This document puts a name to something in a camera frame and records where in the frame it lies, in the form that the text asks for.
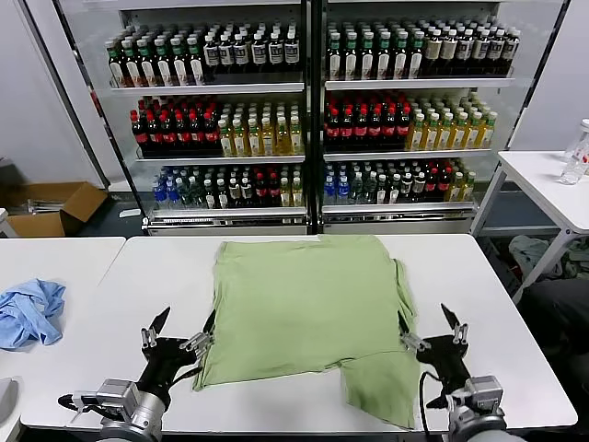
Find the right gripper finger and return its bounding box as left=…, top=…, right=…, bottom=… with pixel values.
left=440, top=302, right=470, bottom=345
left=397, top=310, right=425, bottom=354

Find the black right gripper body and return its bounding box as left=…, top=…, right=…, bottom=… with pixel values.
left=415, top=334, right=476, bottom=393

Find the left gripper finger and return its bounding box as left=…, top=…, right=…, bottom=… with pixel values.
left=140, top=306, right=172, bottom=347
left=180, top=309, right=216, bottom=358

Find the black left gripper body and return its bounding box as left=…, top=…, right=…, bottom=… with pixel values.
left=135, top=338, right=204, bottom=400

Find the green polo shirt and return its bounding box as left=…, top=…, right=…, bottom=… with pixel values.
left=191, top=234, right=421, bottom=432

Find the grey green cloth pile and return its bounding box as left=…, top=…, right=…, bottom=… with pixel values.
left=508, top=234, right=589, bottom=280

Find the glass front beverage cooler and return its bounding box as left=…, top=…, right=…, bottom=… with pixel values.
left=312, top=0, right=516, bottom=236
left=59, top=0, right=314, bottom=237

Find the crumpled light blue shirt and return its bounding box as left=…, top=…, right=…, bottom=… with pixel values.
left=0, top=277, right=67, bottom=352

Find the open cardboard box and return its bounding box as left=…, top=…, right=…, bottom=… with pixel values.
left=0, top=180, right=110, bottom=238

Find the white side table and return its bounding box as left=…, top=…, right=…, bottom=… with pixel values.
left=468, top=150, right=589, bottom=305

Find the white furniture piece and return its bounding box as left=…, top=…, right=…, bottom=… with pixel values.
left=0, top=206, right=20, bottom=238

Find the clear plastic water bottle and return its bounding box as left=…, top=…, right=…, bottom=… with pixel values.
left=559, top=154, right=589, bottom=186

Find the clear bottle with red label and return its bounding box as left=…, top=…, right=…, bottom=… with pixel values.
left=563, top=118, right=589, bottom=165

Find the open glass cooler door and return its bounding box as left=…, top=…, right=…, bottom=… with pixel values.
left=20, top=0, right=148, bottom=217
left=501, top=0, right=581, bottom=153

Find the green cap dark tea bottle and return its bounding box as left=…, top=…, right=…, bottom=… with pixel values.
left=409, top=29, right=425, bottom=78
left=342, top=30, right=361, bottom=80
left=326, top=30, right=344, bottom=80
left=121, top=39, right=142, bottom=88
left=105, top=40, right=125, bottom=88
left=186, top=35, right=206, bottom=87
left=170, top=36, right=191, bottom=87
left=137, top=38, right=157, bottom=88
left=393, top=29, right=410, bottom=79
left=375, top=30, right=395, bottom=80
left=359, top=30, right=377, bottom=80
left=154, top=36, right=174, bottom=87

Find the white label dark drink bottle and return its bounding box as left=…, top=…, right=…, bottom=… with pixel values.
left=283, top=28, right=301, bottom=69
left=233, top=31, right=251, bottom=71
left=250, top=30, right=269, bottom=70
left=218, top=31, right=236, bottom=73
left=267, top=30, right=285, bottom=69
left=202, top=34, right=220, bottom=74

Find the beige label dark drink bottle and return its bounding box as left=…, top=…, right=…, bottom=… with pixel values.
left=473, top=28, right=491, bottom=76
left=489, top=28, right=506, bottom=76
left=440, top=28, right=459, bottom=77
left=503, top=28, right=521, bottom=75
left=457, top=28, right=475, bottom=76
left=423, top=27, right=442, bottom=77

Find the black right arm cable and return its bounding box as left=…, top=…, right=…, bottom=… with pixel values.
left=416, top=370, right=443, bottom=438

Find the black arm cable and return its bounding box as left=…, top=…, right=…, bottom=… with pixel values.
left=57, top=358, right=204, bottom=425
left=416, top=370, right=443, bottom=438

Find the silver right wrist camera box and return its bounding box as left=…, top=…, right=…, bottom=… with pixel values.
left=464, top=375, right=505, bottom=411

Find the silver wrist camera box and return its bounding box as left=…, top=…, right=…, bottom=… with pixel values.
left=464, top=375, right=505, bottom=411
left=96, top=378, right=139, bottom=415

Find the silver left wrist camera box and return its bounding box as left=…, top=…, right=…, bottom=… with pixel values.
left=96, top=378, right=139, bottom=415

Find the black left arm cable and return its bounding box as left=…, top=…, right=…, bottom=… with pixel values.
left=57, top=358, right=204, bottom=425

